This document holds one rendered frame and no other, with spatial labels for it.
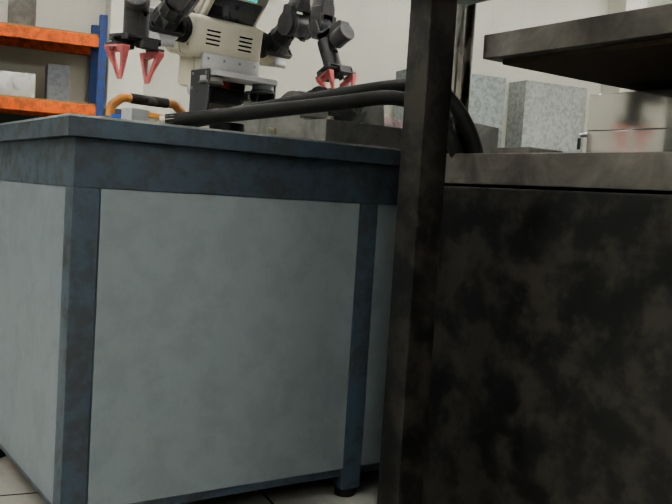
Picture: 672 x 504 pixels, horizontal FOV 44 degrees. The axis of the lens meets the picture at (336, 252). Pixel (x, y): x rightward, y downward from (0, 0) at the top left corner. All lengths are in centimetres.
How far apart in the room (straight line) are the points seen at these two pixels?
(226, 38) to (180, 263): 125
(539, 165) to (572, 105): 786
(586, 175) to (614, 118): 58
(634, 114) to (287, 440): 105
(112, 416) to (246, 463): 32
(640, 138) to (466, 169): 48
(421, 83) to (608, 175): 35
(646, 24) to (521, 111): 751
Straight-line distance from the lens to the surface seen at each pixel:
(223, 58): 273
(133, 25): 199
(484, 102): 848
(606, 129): 205
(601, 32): 163
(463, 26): 182
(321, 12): 273
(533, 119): 908
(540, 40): 172
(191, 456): 175
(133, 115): 196
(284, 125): 210
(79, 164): 157
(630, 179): 142
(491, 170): 162
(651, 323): 139
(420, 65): 151
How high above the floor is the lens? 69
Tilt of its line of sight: 4 degrees down
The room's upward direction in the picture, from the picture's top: 4 degrees clockwise
